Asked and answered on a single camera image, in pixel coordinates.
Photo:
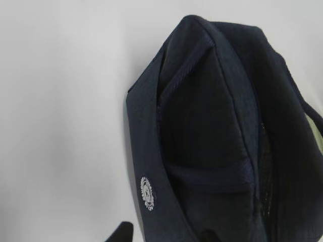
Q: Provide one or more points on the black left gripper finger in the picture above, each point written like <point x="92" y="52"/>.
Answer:
<point x="123" y="233"/>

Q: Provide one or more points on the navy blue lunch bag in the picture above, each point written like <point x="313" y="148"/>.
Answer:
<point x="221" y="145"/>

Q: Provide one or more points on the green lidded glass container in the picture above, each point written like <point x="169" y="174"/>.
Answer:
<point x="316" y="133"/>

